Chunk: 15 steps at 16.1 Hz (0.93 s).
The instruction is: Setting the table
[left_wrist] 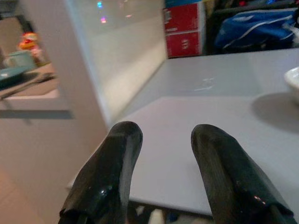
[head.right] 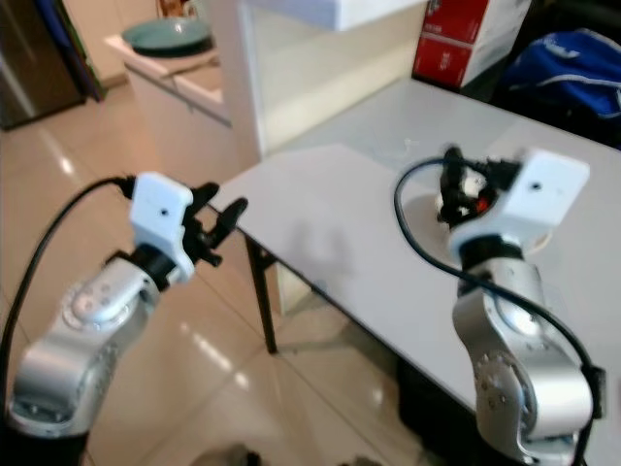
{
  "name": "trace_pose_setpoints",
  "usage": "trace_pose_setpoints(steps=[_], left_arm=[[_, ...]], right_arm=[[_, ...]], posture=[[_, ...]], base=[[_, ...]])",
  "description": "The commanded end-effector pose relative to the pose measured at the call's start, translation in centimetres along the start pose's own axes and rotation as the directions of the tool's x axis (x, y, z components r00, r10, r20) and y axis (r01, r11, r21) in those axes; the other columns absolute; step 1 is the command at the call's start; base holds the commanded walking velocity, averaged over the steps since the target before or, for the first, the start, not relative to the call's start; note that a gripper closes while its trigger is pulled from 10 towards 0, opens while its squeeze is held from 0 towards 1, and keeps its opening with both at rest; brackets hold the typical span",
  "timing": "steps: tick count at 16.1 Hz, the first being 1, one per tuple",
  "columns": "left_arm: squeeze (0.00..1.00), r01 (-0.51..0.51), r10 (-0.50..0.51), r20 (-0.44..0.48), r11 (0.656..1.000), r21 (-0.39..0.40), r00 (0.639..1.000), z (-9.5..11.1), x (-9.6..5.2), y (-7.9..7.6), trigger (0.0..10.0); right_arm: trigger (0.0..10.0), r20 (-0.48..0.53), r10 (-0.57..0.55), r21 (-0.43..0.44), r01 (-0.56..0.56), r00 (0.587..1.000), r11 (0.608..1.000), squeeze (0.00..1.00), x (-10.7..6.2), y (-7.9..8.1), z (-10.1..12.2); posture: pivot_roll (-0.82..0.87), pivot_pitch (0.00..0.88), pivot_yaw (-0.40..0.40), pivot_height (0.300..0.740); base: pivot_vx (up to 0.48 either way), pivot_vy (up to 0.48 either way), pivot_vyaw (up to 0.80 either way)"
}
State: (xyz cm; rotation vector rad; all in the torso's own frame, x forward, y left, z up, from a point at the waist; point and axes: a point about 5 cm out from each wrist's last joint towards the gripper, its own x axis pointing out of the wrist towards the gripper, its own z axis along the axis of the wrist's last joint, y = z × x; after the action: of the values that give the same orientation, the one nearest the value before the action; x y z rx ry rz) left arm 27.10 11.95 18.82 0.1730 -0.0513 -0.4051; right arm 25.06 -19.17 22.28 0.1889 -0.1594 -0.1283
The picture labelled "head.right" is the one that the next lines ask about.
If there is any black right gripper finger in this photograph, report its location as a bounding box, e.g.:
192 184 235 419
441 146 467 224

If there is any white cabinet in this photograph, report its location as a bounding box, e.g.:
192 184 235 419
107 35 236 178

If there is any dark table leg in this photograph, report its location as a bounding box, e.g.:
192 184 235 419
245 238 278 356

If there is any white shelf unit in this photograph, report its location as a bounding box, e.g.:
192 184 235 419
213 0 434 162

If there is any red and white cardboard box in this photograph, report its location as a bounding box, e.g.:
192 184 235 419
410 0 535 91

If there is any blue bag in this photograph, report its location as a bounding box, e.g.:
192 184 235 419
503 29 621 123

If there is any green plate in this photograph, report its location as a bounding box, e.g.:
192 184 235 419
121 17 213 55

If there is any dark door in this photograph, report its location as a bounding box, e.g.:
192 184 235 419
0 0 90 133

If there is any blue hanging garment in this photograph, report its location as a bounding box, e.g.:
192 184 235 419
49 0 104 100

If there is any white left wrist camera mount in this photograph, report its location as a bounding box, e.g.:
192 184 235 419
131 173 196 288

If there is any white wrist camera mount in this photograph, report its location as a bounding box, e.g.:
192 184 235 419
131 173 196 288
466 149 592 256

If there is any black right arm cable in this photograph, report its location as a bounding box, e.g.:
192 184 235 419
394 155 605 430

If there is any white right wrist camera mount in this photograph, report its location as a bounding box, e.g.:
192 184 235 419
466 149 592 256

